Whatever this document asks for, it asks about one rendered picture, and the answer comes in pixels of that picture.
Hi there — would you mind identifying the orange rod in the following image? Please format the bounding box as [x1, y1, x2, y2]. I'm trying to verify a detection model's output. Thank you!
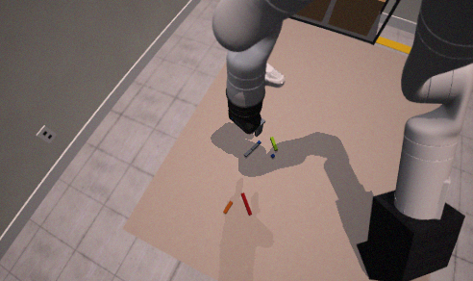
[223, 201, 233, 214]

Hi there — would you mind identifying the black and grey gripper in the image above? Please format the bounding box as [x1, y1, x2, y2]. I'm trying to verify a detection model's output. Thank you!
[226, 63, 286, 137]

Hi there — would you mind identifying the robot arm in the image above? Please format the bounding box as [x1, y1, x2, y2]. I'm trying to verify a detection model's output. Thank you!
[212, 0, 473, 219]

